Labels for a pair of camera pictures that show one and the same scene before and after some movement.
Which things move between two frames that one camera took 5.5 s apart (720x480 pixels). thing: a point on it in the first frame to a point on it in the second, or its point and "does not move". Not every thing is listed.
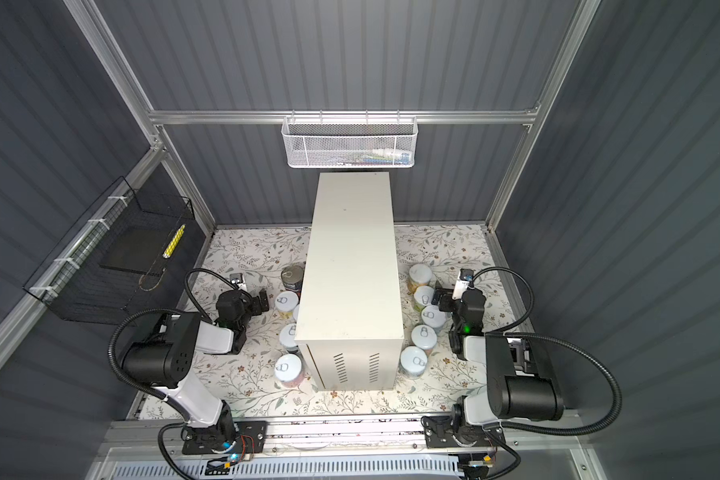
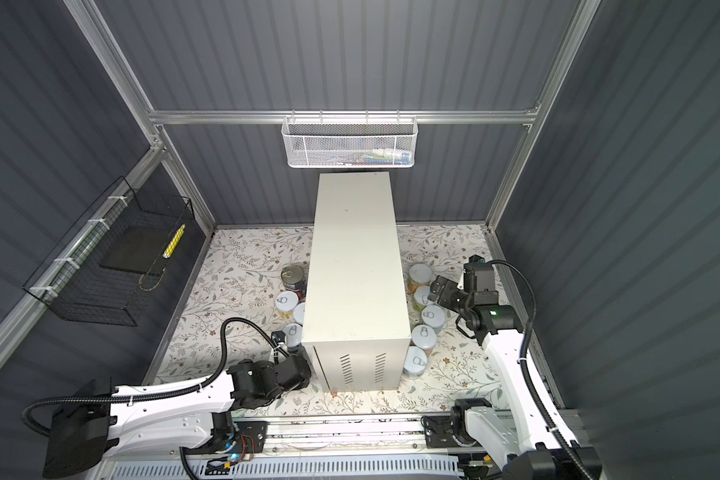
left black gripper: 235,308 to 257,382
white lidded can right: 433,316 does not move
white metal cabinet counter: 349,321 does not move
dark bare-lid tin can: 292,277 does not move
